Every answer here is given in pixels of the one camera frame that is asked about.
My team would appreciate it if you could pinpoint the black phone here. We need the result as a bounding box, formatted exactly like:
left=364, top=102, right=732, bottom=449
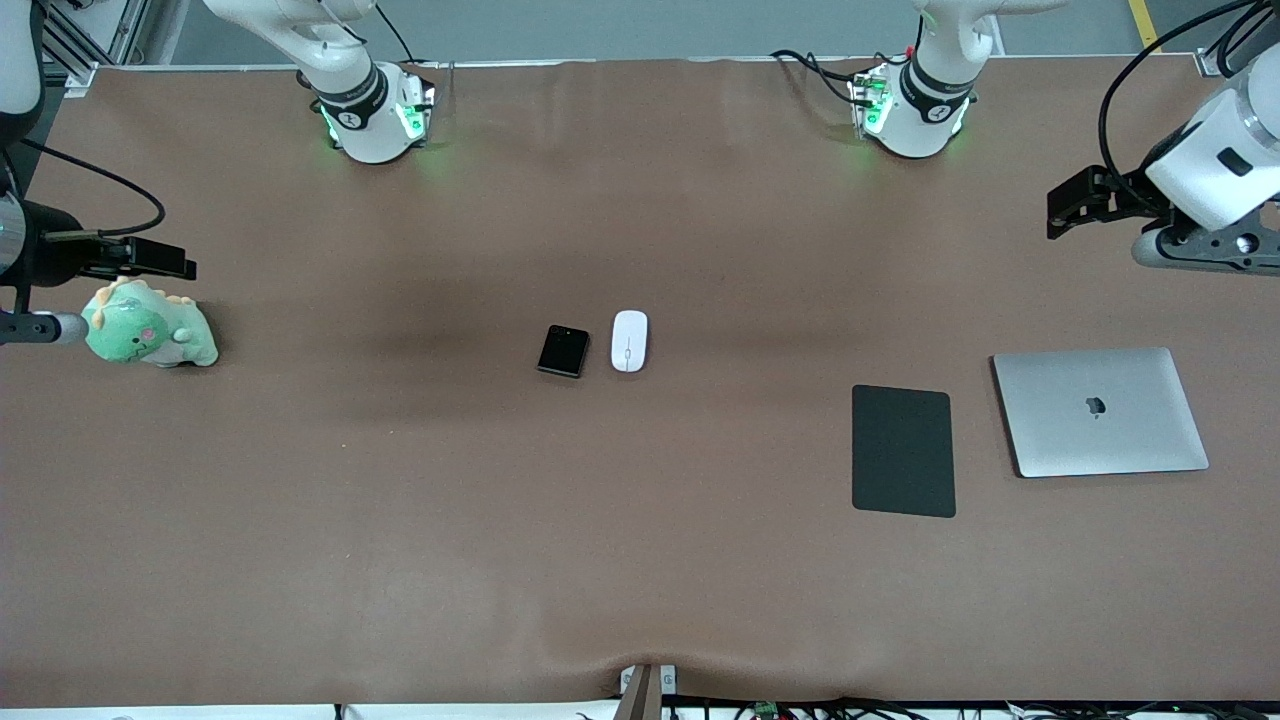
left=536, top=323, right=591, bottom=380

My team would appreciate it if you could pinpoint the white computer mouse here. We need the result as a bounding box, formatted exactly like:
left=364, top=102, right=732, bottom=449
left=610, top=309, right=650, bottom=374

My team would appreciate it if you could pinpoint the black mouse pad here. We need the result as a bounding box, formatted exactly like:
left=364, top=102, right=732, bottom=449
left=851, top=384, right=958, bottom=520

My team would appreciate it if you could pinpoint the green dinosaur plush toy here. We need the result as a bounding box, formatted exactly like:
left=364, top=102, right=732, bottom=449
left=81, top=276, right=220, bottom=370

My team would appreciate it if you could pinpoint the silver closed laptop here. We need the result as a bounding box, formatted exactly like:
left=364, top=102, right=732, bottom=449
left=991, top=346, right=1211, bottom=480

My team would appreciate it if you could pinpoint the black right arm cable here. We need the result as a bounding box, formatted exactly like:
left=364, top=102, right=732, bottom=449
left=18, top=137, right=168, bottom=241

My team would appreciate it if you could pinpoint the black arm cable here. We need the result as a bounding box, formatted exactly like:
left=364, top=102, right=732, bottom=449
left=18, top=137, right=168, bottom=241
left=1097, top=0, right=1280, bottom=213

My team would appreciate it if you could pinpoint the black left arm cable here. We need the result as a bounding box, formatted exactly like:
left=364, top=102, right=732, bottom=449
left=1097, top=0, right=1280, bottom=213

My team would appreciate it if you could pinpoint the aluminium frame profile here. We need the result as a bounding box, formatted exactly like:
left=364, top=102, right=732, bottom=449
left=1193, top=0, right=1280, bottom=79
left=38, top=0, right=153, bottom=89

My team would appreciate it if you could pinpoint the black left base cable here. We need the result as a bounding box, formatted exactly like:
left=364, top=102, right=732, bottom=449
left=769, top=48, right=873, bottom=111

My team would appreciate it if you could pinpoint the black base cable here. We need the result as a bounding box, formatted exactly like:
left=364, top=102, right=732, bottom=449
left=374, top=0, right=418, bottom=67
left=769, top=48, right=873, bottom=111

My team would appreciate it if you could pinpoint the black right base cable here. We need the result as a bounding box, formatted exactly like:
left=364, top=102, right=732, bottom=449
left=374, top=0, right=418, bottom=67

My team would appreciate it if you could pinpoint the grey metal bracket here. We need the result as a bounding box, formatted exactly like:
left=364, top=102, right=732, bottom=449
left=617, top=662, right=679, bottom=720

